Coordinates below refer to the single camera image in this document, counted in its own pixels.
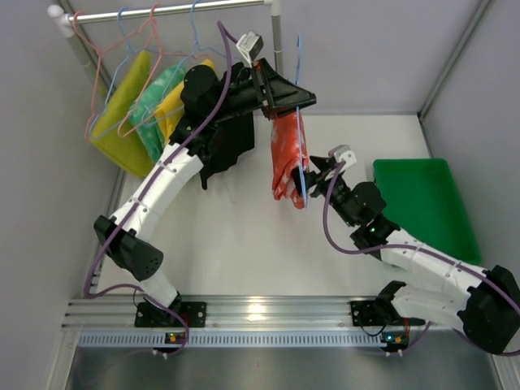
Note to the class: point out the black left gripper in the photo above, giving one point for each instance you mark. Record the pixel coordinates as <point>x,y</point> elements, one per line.
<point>265,89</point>

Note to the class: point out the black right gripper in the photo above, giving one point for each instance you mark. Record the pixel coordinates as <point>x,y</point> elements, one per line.
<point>322,181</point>

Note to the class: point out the blue wire hanger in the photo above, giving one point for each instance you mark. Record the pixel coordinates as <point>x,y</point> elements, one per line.
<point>199,44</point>
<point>301,166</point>
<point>131,53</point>

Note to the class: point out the red white patterned trousers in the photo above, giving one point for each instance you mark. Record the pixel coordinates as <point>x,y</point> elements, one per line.
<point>284,157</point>

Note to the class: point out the black trousers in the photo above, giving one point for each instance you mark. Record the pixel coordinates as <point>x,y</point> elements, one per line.
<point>232,132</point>

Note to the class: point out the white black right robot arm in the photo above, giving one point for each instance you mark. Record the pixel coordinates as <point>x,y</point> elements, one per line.
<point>479,304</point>

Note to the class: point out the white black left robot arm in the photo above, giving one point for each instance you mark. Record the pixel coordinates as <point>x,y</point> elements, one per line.
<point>125,235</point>

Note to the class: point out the green white patterned trousers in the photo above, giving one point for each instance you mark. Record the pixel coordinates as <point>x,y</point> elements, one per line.
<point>142,112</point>

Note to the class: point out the olive yellow trousers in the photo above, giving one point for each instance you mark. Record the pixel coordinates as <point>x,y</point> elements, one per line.
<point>112,133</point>

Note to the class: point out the green plastic tray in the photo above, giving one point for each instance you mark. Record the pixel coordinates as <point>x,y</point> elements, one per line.
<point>422,198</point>

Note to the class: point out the silver white clothes rack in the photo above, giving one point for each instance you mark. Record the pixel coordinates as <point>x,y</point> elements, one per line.
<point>276,36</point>

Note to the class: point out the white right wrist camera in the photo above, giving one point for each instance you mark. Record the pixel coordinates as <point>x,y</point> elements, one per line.
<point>343,154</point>

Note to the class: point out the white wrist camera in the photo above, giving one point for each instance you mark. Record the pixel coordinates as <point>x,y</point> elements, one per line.
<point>343,154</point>
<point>249,46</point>

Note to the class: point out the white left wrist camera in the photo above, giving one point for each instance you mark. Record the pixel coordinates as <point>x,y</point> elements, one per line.
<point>249,46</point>

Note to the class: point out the pink wire hanger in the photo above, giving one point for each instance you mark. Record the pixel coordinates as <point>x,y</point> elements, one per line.
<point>138,97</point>
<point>90,56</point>

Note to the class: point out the aluminium mounting rail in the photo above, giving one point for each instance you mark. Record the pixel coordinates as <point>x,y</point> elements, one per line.
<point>223,313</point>

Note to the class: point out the grey slotted cable duct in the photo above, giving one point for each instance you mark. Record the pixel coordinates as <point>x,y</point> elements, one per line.
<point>234,339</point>

